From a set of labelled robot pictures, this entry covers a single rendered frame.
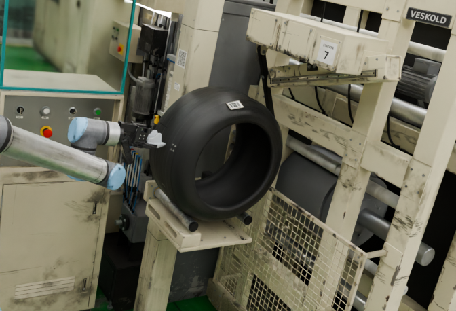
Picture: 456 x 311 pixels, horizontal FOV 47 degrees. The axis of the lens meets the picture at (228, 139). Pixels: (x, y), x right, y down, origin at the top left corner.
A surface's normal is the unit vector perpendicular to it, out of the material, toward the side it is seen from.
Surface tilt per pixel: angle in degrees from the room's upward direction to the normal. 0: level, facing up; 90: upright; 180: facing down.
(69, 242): 91
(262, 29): 90
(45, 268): 89
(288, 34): 90
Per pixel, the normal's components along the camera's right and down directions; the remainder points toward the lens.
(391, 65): 0.56, 0.04
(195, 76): 0.53, 0.35
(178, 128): -0.63, -0.44
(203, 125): 0.01, -0.24
